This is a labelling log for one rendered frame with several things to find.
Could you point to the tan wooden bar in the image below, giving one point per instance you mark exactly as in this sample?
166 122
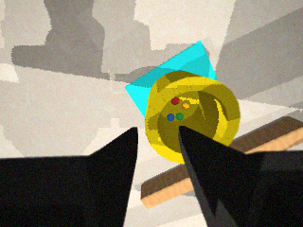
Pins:
280 135

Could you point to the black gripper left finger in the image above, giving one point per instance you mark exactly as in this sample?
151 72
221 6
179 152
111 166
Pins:
100 183

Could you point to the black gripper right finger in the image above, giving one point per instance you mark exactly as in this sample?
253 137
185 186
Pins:
231 186

